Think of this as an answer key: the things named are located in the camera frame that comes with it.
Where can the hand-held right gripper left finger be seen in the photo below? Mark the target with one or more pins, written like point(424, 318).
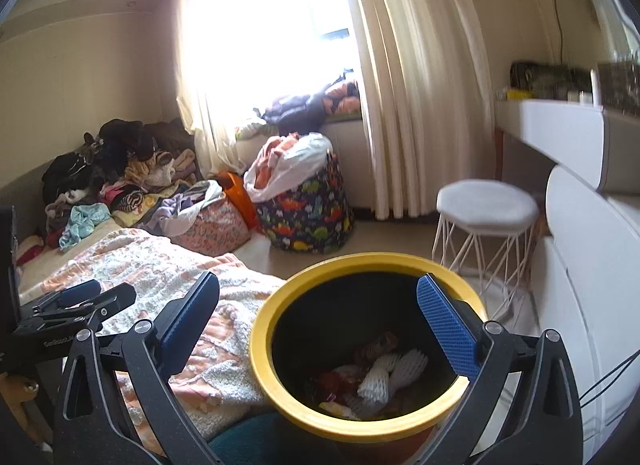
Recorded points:
point(187, 315)

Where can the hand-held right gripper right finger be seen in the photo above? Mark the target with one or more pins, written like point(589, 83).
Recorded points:
point(445, 325)

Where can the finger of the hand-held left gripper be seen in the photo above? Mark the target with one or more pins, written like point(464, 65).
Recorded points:
point(77, 291)
point(115, 300)

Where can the white foam fruit net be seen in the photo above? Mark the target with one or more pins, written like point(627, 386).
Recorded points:
point(377, 377)
point(411, 367)

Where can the yellow rimmed black trash bin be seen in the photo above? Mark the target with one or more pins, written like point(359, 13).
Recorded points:
point(320, 325)

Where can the red snack wrapper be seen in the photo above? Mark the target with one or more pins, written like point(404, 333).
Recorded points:
point(332, 380)

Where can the yellow snack wrapper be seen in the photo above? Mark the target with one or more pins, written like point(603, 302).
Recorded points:
point(330, 404)

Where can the person's left hand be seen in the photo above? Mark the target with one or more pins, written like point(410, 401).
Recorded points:
point(15, 390)

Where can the peach white fleece blanket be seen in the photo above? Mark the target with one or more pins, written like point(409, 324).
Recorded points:
point(150, 265)

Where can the light blue garment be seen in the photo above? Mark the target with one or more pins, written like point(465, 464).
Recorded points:
point(82, 222)

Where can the pink floral fabric bag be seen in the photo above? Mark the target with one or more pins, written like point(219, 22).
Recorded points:
point(220, 230)

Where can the white lavender clothes bundle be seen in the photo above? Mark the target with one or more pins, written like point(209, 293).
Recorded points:
point(185, 210)

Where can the grey bed headboard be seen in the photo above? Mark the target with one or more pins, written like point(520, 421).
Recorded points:
point(25, 200)

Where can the white round stool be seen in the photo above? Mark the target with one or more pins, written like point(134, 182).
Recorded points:
point(487, 207)

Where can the orange bag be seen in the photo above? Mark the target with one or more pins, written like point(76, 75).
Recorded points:
point(240, 195)

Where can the pile of clothes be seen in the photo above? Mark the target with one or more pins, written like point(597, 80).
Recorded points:
point(125, 160)

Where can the person's teal pants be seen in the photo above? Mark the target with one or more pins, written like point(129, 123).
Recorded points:
point(260, 440)

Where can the dinosaur print laundry bag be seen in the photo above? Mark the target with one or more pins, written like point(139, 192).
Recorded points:
point(310, 225)

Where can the orange pink cloth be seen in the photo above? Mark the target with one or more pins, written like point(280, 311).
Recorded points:
point(275, 155)

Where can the white plastic bag of clothes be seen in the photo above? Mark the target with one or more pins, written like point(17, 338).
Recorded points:
point(310, 155)

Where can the white vanity desk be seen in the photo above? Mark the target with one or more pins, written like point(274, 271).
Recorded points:
point(575, 145)

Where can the wide cream curtain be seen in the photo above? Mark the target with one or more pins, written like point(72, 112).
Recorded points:
point(415, 95)

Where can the small yellow box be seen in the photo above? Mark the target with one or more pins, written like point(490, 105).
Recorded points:
point(517, 93)

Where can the heap of dark jackets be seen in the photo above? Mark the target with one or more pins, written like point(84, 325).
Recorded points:
point(310, 105)

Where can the narrow cream curtain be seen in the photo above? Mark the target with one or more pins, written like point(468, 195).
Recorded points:
point(195, 70)

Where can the white cosmetic jars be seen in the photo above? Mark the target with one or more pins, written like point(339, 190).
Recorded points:
point(582, 95)

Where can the clear drawer organizer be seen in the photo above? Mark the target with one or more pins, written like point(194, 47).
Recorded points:
point(620, 85)

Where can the window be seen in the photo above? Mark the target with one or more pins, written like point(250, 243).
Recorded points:
point(285, 20)

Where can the curved vanity mirror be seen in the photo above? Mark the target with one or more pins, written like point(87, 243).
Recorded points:
point(605, 10)

